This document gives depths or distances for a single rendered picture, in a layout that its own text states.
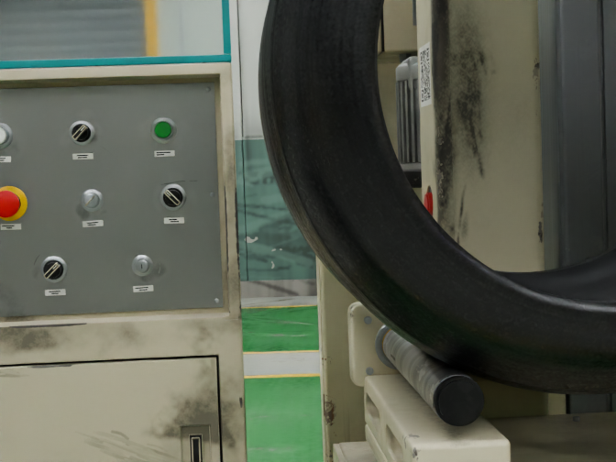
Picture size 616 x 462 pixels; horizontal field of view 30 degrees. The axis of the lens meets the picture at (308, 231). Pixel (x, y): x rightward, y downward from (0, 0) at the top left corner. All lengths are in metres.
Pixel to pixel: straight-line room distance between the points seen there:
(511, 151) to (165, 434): 0.67
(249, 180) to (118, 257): 8.47
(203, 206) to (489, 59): 0.54
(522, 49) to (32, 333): 0.80
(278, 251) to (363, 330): 8.85
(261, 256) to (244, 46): 1.87
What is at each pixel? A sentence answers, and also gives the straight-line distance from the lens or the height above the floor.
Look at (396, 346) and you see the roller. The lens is 1.27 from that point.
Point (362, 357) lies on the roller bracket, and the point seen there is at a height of 0.89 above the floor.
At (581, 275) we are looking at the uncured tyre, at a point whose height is 0.98.
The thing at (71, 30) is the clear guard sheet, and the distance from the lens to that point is 1.73.
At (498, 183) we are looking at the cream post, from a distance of 1.40.
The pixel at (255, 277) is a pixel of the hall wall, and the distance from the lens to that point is 10.23.
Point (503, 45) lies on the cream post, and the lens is 1.40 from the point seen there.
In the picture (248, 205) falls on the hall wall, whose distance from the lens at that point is 10.19.
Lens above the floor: 1.11
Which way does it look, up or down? 3 degrees down
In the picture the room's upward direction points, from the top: 2 degrees counter-clockwise
